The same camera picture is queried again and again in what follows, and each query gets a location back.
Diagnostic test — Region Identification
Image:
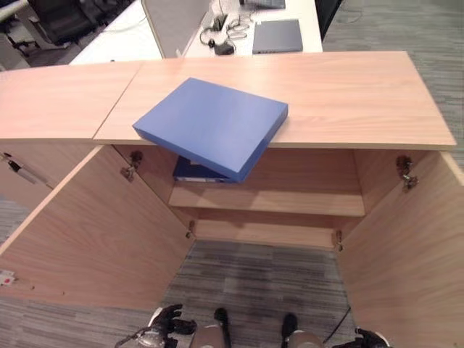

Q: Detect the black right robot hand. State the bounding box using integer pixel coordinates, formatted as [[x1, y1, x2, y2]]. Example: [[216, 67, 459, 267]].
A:
[[341, 327, 391, 348]]

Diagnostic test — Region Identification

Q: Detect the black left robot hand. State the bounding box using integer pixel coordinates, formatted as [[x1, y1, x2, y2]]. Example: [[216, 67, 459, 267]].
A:
[[149, 303, 199, 337]]

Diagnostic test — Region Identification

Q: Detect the wooden right cabinet door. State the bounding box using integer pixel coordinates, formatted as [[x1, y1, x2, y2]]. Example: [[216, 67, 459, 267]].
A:
[[338, 150, 464, 348]]

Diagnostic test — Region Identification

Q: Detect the wooden cabinet door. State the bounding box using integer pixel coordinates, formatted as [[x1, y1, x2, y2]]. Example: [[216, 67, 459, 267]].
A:
[[338, 150, 464, 348], [0, 144, 197, 311]]

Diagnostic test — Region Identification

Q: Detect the wooden left cabinet door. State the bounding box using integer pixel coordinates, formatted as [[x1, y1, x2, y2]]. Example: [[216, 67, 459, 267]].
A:
[[0, 144, 197, 311]]

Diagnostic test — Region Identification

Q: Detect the dark blue binder folder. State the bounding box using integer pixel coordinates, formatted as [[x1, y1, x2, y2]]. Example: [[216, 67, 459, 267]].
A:
[[173, 155, 231, 182]]

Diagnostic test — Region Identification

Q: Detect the wooden cabinet shelf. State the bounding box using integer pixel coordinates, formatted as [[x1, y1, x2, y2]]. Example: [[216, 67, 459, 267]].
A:
[[167, 182, 365, 219]]

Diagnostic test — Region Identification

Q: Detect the blue box folder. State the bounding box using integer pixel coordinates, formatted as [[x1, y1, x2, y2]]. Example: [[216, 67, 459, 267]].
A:
[[132, 77, 289, 183]]

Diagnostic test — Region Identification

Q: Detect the wooden office cabinet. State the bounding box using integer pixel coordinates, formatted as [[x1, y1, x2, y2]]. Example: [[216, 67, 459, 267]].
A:
[[93, 50, 457, 252]]

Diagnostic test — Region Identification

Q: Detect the closed wooden cabinet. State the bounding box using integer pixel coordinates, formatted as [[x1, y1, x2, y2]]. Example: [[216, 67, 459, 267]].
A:
[[0, 60, 146, 212]]

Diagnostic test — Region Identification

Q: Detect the white office desk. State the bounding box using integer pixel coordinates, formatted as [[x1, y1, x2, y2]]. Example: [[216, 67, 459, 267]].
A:
[[183, 0, 324, 59], [68, 0, 165, 67]]

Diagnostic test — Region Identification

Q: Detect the black office chair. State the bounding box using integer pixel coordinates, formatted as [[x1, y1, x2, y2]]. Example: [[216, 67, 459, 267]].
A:
[[14, 0, 110, 50]]

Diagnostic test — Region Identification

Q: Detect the robot left leg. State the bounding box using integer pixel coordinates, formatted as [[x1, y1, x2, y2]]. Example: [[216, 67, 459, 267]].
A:
[[189, 307, 233, 348]]

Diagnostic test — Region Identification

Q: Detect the robot leg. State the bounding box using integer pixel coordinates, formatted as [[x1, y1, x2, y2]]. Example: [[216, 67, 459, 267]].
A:
[[189, 307, 233, 348], [281, 312, 324, 348]]

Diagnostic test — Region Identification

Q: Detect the robot right leg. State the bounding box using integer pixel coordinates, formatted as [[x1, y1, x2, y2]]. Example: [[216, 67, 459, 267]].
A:
[[281, 312, 324, 348]]

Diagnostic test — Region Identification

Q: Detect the grey desk divider panel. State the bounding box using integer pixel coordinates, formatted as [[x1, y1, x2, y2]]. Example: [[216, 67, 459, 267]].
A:
[[141, 0, 215, 59]]

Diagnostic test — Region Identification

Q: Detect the black desk power socket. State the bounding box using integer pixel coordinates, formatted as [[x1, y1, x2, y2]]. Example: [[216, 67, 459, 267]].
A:
[[211, 13, 230, 32]]

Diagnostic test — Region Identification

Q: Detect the grey closed laptop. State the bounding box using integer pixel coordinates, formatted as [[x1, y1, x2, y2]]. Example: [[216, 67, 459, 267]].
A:
[[252, 19, 305, 55]]

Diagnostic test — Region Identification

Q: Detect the dark keyboard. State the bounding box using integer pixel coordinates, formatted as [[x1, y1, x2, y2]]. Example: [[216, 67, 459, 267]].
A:
[[249, 0, 287, 10]]

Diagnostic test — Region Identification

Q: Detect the thin black cable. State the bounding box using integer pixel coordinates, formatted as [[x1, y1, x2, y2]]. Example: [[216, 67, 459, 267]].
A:
[[321, 305, 352, 344]]

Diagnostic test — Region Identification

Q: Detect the silver cabinet handle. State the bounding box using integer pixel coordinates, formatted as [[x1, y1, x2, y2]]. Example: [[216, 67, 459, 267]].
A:
[[0, 152, 55, 190]]

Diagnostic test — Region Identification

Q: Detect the black coiled cable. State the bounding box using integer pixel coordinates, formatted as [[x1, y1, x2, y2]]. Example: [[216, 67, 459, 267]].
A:
[[199, 25, 219, 49]]

